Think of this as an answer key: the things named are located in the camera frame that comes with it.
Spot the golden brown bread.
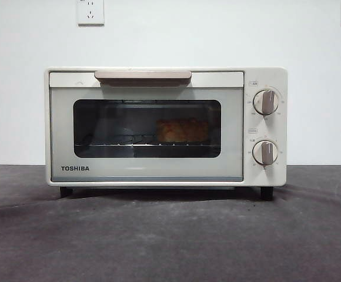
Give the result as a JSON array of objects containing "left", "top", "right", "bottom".
[{"left": 155, "top": 117, "right": 210, "bottom": 144}]

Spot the glass oven door with handle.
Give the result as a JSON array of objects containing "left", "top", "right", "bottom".
[{"left": 49, "top": 70, "right": 245, "bottom": 183}]

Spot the beige oven knob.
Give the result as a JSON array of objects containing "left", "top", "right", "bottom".
[
  {"left": 252, "top": 140, "right": 279, "bottom": 166},
  {"left": 252, "top": 89, "right": 280, "bottom": 116}
]

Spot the cream Toshiba toaster oven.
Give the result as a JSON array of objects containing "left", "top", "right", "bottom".
[{"left": 44, "top": 66, "right": 288, "bottom": 202}]

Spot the metal wire oven rack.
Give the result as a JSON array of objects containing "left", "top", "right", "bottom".
[{"left": 73, "top": 142, "right": 220, "bottom": 148}]

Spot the white wall socket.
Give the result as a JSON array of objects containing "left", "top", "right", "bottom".
[{"left": 76, "top": 0, "right": 105, "bottom": 26}]

